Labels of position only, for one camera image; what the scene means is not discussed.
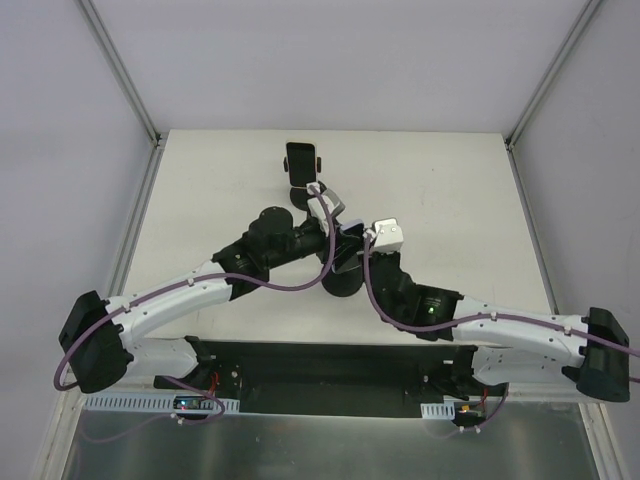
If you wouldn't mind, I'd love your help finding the black phone stand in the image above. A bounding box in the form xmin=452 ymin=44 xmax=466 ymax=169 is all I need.
xmin=289 ymin=163 xmax=325 ymax=211
xmin=321 ymin=267 xmax=364 ymax=298

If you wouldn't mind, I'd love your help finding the black phone cream case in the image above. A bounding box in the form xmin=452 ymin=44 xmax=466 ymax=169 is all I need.
xmin=284 ymin=142 xmax=319 ymax=189

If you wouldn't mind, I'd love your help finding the black phone lilac case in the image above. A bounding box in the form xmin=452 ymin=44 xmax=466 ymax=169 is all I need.
xmin=331 ymin=219 xmax=364 ymax=274

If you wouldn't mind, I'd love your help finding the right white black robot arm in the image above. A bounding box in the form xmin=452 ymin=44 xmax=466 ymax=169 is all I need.
xmin=362 ymin=253 xmax=639 ymax=403

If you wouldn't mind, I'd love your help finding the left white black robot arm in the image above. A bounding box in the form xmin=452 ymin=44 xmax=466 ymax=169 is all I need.
xmin=54 ymin=199 xmax=348 ymax=394

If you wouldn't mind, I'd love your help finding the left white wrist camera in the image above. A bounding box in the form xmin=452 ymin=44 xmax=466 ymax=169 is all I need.
xmin=306 ymin=182 xmax=346 ymax=223

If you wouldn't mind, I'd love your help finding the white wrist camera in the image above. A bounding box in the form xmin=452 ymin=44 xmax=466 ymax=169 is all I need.
xmin=306 ymin=182 xmax=346 ymax=223
xmin=365 ymin=218 xmax=404 ymax=254

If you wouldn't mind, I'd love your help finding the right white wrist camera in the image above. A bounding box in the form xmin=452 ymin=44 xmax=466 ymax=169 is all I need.
xmin=365 ymin=218 xmax=404 ymax=254

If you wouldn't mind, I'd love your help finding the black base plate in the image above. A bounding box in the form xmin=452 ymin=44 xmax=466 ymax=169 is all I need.
xmin=180 ymin=338 xmax=506 ymax=418

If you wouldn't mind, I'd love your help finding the right white cable duct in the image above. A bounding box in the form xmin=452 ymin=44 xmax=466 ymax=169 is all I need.
xmin=420 ymin=401 xmax=456 ymax=421

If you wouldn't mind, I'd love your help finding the white cable duct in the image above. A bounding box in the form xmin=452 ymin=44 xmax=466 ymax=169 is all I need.
xmin=420 ymin=401 xmax=456 ymax=421
xmin=84 ymin=392 xmax=240 ymax=415

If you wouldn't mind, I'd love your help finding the left white cable duct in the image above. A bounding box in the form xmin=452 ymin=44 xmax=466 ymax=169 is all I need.
xmin=84 ymin=392 xmax=240 ymax=415

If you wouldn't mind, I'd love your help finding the left aluminium frame post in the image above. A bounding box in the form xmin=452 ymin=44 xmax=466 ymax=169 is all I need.
xmin=75 ymin=0 xmax=162 ymax=146

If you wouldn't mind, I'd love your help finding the aluminium frame post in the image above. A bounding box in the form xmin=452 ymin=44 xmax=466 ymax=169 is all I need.
xmin=505 ymin=0 xmax=605 ymax=151
xmin=75 ymin=0 xmax=162 ymax=146

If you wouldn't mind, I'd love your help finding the right aluminium frame post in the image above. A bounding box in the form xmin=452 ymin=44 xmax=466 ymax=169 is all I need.
xmin=505 ymin=0 xmax=605 ymax=151

